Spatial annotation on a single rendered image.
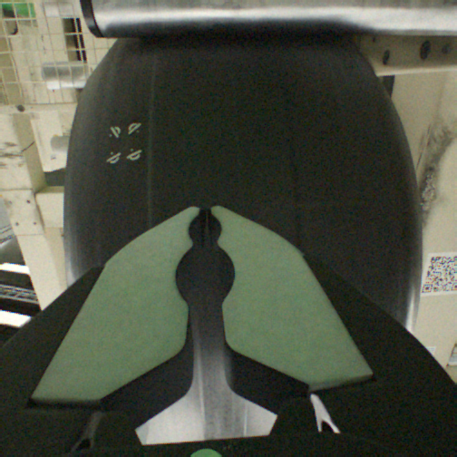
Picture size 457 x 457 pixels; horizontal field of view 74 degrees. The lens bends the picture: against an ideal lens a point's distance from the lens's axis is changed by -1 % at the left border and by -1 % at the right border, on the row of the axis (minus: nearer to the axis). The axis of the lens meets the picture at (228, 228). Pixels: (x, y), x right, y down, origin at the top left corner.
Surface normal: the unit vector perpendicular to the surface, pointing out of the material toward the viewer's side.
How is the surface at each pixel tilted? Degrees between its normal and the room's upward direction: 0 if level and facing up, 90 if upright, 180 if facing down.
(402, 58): 90
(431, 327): 90
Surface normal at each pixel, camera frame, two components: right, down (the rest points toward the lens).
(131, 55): -0.25, -0.51
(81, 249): -0.64, 0.04
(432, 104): -1.00, 0.04
